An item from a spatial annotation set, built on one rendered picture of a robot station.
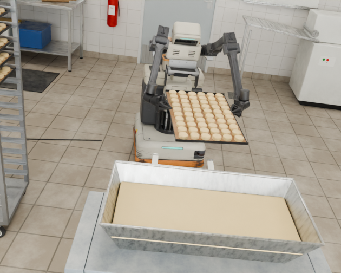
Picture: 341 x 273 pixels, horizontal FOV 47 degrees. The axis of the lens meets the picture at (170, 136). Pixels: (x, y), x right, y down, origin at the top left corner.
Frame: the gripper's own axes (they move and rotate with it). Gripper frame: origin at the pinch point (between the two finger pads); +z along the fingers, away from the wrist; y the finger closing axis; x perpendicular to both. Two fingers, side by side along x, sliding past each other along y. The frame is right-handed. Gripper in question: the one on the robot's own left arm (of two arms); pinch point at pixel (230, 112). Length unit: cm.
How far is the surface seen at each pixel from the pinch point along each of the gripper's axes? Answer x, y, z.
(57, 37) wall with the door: 395, 88, -167
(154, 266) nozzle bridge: -57, -24, 141
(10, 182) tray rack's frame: 126, 85, 79
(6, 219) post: 89, 82, 104
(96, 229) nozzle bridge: -36, -23, 143
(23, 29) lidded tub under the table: 378, 62, -99
